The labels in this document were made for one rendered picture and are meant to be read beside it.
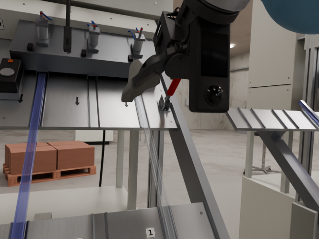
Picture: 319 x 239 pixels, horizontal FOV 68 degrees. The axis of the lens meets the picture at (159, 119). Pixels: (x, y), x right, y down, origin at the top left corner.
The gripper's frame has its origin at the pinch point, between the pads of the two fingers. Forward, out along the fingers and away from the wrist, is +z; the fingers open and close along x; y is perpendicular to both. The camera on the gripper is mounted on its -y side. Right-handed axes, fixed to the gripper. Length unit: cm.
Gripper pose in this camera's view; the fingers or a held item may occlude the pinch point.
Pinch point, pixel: (164, 106)
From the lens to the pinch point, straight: 42.7
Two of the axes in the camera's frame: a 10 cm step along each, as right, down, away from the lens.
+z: -3.0, 5.3, 7.9
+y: -1.6, -8.5, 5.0
